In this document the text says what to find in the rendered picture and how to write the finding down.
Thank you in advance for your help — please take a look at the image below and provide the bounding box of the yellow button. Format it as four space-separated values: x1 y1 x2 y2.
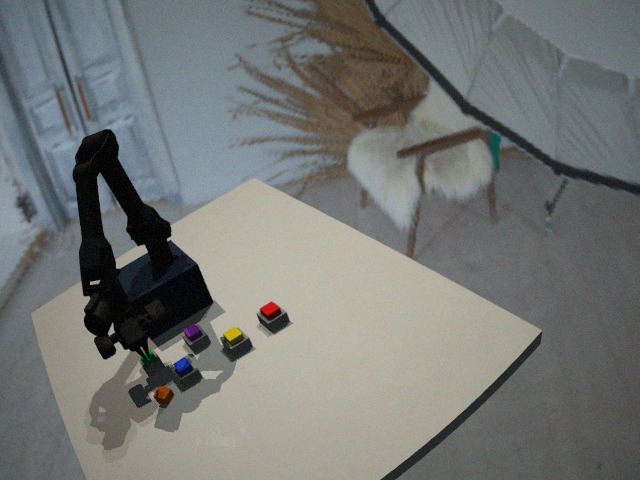
220 327 252 357

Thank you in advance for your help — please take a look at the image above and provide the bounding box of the orange block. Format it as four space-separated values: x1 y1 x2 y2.
153 386 174 405

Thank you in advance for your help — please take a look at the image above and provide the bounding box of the red button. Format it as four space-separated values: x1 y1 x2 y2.
257 302 290 332

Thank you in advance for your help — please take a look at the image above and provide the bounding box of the purple button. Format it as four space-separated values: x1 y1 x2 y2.
182 324 211 353

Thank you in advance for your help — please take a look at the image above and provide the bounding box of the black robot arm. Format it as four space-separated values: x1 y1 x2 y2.
72 129 178 352

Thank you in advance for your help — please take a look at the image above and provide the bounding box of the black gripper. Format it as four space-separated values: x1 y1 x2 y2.
94 299 171 360

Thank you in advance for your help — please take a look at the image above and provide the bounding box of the blue button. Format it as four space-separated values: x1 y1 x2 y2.
172 357 202 387

